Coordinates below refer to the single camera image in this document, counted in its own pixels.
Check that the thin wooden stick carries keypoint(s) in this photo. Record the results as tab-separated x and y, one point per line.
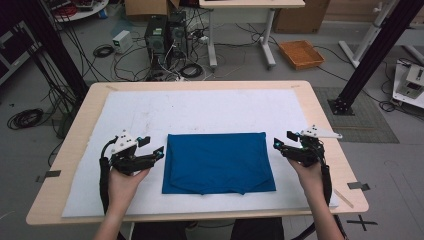
344	198

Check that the white electronic device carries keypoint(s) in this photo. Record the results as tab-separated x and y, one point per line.
411	83

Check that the black metal frame post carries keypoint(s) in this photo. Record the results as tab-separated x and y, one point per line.
56	50
373	56

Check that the grey floor mat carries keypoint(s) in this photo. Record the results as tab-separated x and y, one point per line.
370	123

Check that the white desk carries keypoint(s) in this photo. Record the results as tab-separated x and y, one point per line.
250	3

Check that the round white table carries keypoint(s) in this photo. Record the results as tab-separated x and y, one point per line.
80	8

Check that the white metal stand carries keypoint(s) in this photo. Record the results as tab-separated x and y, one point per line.
366	36

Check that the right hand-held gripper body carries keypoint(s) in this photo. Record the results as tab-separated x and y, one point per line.
306	153

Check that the person's left hand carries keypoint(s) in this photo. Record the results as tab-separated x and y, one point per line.
125	190

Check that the white table mat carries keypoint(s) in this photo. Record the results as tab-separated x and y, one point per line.
200	110

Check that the white power supply box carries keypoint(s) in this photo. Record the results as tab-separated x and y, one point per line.
122	41

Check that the person's right hand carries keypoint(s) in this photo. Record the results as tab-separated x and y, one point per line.
308	178

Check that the black equipment cart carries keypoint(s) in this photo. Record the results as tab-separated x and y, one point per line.
15	50

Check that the blue t-shirt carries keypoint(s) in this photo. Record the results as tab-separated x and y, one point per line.
218	163

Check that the black tape strip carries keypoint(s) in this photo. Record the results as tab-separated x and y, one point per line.
50	174
358	185

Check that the person's dark pants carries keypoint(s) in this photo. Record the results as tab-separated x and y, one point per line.
153	231

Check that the cardboard box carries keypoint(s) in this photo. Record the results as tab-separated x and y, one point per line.
300	16
146	7

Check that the black computer tower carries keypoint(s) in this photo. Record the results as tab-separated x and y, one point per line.
156	40
178	33

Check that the orange tray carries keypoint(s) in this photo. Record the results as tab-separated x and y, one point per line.
301	54

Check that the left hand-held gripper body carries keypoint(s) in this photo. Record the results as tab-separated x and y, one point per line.
128	160

